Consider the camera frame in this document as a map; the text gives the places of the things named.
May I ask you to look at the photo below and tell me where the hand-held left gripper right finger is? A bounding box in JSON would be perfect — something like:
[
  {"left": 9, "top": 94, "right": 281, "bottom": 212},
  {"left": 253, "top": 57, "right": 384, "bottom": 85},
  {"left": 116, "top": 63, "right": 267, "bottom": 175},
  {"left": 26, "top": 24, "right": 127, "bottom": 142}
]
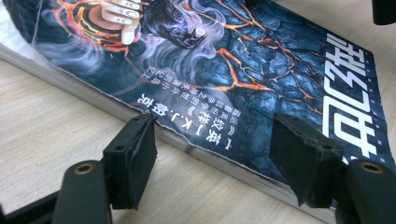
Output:
[{"left": 269, "top": 112, "right": 345, "bottom": 209}]

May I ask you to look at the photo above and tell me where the glossy dark blue magazine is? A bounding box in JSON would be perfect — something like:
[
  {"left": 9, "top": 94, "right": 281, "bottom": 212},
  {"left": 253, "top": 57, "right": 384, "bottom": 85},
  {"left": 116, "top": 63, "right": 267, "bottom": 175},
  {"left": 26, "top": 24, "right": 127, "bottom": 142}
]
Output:
[{"left": 0, "top": 0, "right": 396, "bottom": 223}]

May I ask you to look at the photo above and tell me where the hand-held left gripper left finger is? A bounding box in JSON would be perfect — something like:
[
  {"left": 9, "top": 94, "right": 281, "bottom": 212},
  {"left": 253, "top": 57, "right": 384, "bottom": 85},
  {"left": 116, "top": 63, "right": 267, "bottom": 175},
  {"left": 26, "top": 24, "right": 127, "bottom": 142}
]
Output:
[{"left": 102, "top": 112, "right": 158, "bottom": 211}]

